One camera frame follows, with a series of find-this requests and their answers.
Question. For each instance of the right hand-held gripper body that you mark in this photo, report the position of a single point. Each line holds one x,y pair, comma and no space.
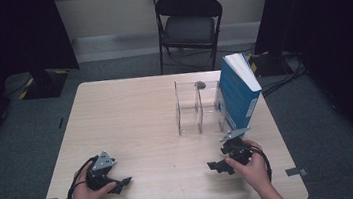
239,151

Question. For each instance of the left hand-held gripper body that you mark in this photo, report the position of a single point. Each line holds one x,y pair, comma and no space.
101,165

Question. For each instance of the blue book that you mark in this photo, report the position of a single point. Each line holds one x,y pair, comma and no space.
238,102

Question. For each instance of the clear acrylic book rack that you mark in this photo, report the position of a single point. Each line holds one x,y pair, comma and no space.
199,110

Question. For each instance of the person's right hand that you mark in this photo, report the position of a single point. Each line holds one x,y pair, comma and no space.
256,172

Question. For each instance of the small grey lump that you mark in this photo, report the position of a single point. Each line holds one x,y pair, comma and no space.
200,84

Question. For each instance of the black stand base striped tape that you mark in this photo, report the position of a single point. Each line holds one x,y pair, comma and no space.
45,86
268,65

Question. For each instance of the black folding chair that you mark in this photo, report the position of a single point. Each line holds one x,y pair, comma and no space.
189,27

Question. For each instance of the black curtain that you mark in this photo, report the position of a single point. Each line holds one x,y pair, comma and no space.
5,31
334,27

